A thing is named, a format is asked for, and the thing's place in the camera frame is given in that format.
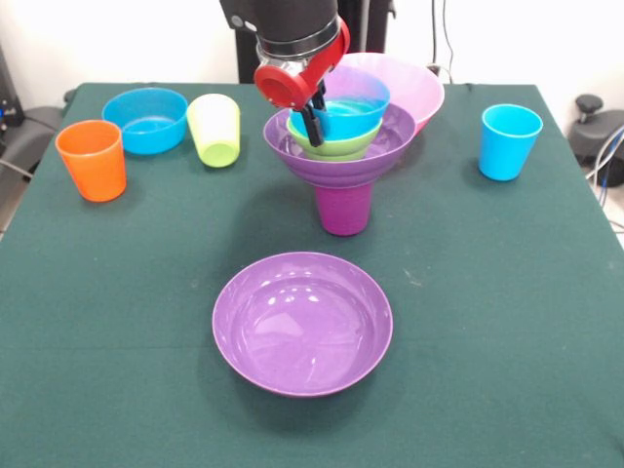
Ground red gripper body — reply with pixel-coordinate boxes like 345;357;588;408
253;19;351;111

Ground blue bowl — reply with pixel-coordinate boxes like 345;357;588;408
289;65;392;142
100;87;189;156

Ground green ribbed bowl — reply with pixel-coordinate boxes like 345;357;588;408
286;114;384;161

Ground purple bowl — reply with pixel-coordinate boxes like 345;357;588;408
263;102;417;190
212;251;395;399

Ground lime green cup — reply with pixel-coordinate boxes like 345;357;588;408
186;93;242;169

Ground purple cup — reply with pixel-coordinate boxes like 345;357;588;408
314;183;372;238

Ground large pink bowl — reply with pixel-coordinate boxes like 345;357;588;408
335;52;446;136

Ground blue cup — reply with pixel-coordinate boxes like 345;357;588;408
478;103;544;182

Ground orange cup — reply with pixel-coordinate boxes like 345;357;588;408
54;119;128;203

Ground grey chair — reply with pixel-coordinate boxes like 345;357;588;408
0;104;65;177

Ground black knob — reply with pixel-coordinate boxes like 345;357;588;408
573;94;606;129

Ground black equipment box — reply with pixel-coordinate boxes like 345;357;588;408
0;43;25;147

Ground dark grey base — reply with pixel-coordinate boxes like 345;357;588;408
568;109;624;170

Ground dark green tablecloth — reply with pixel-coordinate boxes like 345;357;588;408
0;81;624;468

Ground black wall cable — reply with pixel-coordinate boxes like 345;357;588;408
426;0;456;84

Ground blue and grey cables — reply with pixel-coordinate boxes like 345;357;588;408
584;124;624;230

